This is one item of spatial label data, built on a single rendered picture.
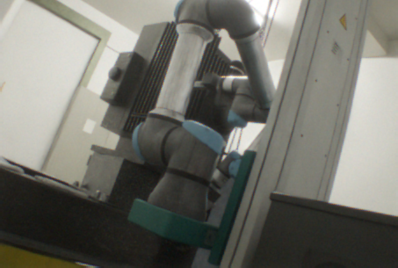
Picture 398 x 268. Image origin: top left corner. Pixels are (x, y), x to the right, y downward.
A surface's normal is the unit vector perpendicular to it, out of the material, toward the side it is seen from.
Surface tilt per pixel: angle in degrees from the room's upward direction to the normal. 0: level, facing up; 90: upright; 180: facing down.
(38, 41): 90
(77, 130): 90
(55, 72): 90
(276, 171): 90
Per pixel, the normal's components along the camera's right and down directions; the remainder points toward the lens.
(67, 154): 0.58, 0.00
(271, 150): -0.66, -0.40
